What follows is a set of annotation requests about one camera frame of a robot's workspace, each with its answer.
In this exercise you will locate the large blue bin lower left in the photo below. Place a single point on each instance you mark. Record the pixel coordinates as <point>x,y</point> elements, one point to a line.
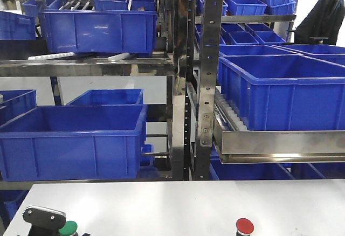
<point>73,142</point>

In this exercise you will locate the large blue bin upper left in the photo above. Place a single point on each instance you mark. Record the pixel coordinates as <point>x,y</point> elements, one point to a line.
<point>106,31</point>

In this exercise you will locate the red push button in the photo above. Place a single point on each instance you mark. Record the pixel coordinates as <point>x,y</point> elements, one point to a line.
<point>244,227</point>

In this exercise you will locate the large blue bin right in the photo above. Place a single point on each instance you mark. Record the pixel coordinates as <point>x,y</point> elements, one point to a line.
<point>284,92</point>

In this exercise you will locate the green push button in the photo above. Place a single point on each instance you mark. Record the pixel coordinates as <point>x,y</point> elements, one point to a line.
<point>69,229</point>

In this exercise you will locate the blue bin behind lower left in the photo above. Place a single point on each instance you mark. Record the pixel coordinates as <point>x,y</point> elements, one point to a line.
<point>100,97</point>

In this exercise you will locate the black jacket on chair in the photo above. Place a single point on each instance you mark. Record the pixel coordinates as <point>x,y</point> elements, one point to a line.
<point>324,20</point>

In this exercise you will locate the large blue bin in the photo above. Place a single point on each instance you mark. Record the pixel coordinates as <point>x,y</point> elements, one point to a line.
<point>73,142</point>
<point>284,92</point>
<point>106,31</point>

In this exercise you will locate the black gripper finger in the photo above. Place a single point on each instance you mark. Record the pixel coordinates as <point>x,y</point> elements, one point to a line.
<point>43,220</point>

